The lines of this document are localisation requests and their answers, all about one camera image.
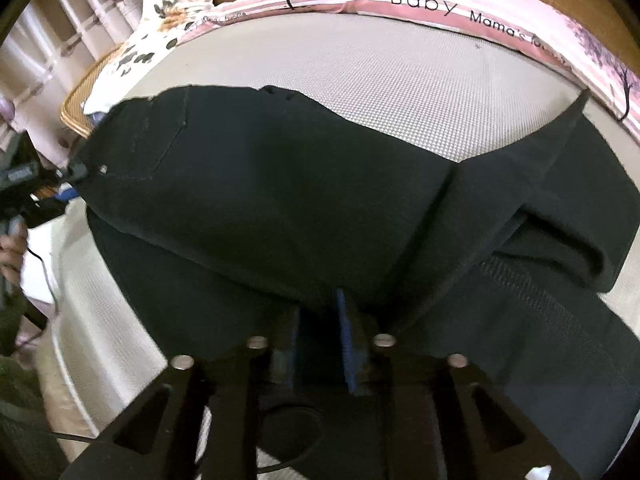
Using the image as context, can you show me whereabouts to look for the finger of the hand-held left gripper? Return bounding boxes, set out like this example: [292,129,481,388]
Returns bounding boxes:
[55,157,108,188]

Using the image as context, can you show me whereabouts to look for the black pants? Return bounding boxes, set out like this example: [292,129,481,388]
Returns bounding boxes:
[70,85,640,480]

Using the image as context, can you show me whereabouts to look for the floral pillow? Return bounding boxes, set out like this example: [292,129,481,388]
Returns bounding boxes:
[82,0,216,116]

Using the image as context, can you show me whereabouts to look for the grey woven bed mat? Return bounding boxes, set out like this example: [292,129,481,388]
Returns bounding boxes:
[47,10,640,441]

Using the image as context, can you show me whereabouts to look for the wicker chair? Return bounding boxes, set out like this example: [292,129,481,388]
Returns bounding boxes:
[60,42,126,138]

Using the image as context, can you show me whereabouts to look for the beige curtain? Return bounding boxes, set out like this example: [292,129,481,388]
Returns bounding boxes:
[0,0,146,161]

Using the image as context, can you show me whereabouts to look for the black cable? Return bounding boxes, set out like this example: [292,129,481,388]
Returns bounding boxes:
[20,245,63,333]
[257,457,303,473]

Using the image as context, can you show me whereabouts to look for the person's left forearm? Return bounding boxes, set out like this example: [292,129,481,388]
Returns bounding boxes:
[0,287,68,480]

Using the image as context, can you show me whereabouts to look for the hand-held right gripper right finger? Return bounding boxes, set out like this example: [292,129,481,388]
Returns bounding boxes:
[332,287,581,480]

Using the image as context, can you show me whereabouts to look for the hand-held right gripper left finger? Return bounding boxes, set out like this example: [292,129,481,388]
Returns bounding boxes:
[60,306,306,480]

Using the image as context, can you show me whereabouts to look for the person's left hand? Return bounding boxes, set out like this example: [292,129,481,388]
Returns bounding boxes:
[0,227,30,291]

